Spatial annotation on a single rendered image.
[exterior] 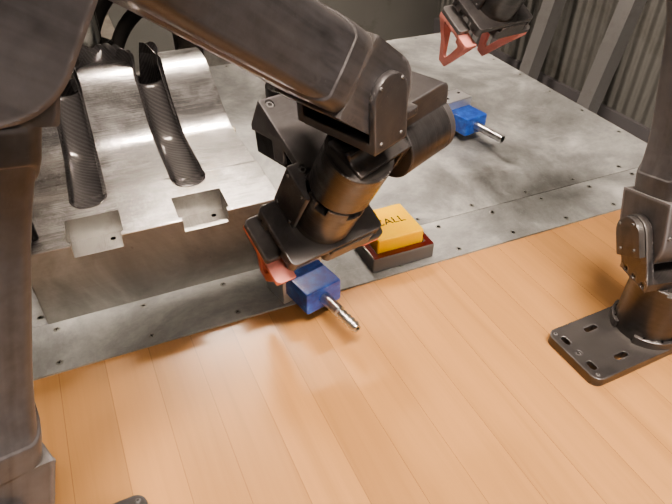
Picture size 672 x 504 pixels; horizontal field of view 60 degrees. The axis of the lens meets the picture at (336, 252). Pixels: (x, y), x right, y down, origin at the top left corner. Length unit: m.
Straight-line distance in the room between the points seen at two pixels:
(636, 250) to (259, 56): 0.39
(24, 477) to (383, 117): 0.31
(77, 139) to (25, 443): 0.51
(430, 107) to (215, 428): 0.33
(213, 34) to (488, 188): 0.59
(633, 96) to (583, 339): 2.28
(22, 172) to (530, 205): 0.66
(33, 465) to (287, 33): 0.27
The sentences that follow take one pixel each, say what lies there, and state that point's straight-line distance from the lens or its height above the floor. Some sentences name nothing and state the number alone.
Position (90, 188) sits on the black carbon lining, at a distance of 0.71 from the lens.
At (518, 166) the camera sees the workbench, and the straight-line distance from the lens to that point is 0.91.
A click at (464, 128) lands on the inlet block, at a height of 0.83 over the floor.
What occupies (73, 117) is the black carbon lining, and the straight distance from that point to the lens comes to 0.84.
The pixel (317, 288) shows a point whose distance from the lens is 0.59.
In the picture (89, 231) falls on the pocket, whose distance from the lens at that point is 0.66.
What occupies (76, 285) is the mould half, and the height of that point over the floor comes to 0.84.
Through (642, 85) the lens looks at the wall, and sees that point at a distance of 2.83.
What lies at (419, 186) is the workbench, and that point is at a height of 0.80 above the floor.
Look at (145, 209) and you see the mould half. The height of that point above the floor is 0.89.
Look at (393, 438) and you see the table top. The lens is 0.53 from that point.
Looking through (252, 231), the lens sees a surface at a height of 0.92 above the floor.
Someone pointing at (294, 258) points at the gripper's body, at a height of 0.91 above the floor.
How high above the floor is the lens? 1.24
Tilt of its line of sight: 39 degrees down
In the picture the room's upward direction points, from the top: 1 degrees clockwise
